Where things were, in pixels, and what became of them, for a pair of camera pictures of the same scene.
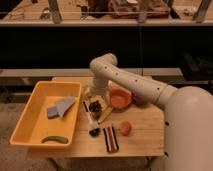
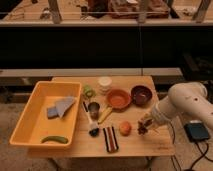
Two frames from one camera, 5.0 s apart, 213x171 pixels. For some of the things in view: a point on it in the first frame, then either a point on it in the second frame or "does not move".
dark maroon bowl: x=141 y=100 does not move
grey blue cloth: x=63 y=105 does not move
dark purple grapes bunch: x=95 y=106 to x=142 y=126
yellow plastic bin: x=33 y=123 does not move
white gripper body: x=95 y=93 to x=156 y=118
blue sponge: x=52 y=113 does not move
